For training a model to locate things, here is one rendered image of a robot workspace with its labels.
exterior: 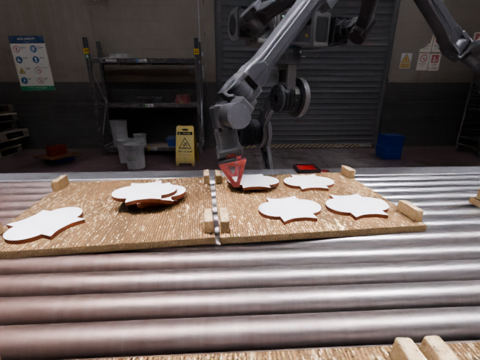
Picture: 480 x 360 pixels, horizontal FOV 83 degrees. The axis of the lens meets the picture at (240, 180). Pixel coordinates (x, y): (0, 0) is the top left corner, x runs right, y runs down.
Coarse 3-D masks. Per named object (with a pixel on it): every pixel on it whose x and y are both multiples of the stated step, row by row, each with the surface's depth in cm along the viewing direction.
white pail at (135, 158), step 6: (126, 144) 414; (132, 144) 421; (138, 144) 423; (126, 150) 399; (132, 150) 398; (138, 150) 402; (126, 156) 405; (132, 156) 402; (138, 156) 405; (144, 156) 420; (126, 162) 412; (132, 162) 405; (138, 162) 408; (144, 162) 419; (132, 168) 408; (138, 168) 410
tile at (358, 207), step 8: (328, 200) 63; (336, 200) 63; (344, 200) 63; (352, 200) 63; (360, 200) 63; (368, 200) 63; (376, 200) 63; (328, 208) 60; (336, 208) 59; (344, 208) 59; (352, 208) 59; (360, 208) 59; (368, 208) 59; (376, 208) 59; (384, 208) 59; (352, 216) 57; (360, 216) 56; (368, 216) 57; (376, 216) 57; (384, 216) 57
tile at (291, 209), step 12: (264, 204) 61; (276, 204) 61; (288, 204) 61; (300, 204) 61; (312, 204) 61; (264, 216) 57; (276, 216) 56; (288, 216) 55; (300, 216) 55; (312, 216) 55
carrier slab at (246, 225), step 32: (224, 192) 70; (256, 192) 70; (288, 192) 70; (320, 192) 70; (352, 192) 70; (256, 224) 54; (288, 224) 54; (320, 224) 54; (352, 224) 54; (384, 224) 54; (416, 224) 54
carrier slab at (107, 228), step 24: (72, 192) 70; (96, 192) 70; (192, 192) 70; (24, 216) 57; (96, 216) 57; (120, 216) 57; (144, 216) 57; (168, 216) 57; (192, 216) 57; (0, 240) 49; (48, 240) 49; (72, 240) 49; (96, 240) 49; (120, 240) 49; (144, 240) 49; (168, 240) 49; (192, 240) 49
